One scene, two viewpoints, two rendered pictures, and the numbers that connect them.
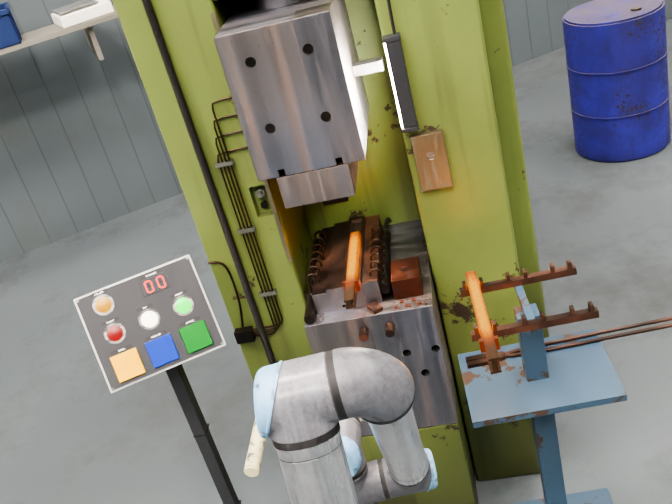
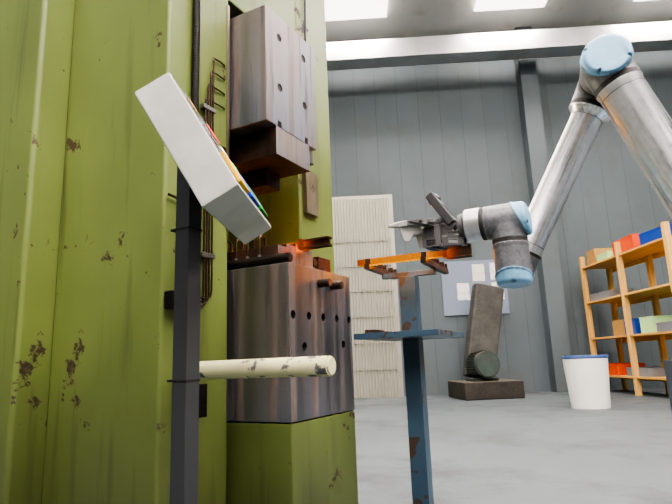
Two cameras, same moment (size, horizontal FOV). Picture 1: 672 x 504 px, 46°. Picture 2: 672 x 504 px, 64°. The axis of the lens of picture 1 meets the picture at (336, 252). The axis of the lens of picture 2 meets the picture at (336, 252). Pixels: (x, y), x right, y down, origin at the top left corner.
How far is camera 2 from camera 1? 257 cm
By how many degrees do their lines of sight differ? 80
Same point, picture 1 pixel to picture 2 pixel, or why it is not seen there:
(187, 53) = (206, 13)
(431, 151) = (312, 186)
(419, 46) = not seen: hidden behind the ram
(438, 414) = (346, 396)
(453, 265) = not seen: hidden behind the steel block
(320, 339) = (295, 281)
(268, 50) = (287, 40)
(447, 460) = (348, 460)
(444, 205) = (311, 232)
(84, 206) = not seen: outside the picture
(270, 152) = (276, 103)
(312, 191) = (291, 151)
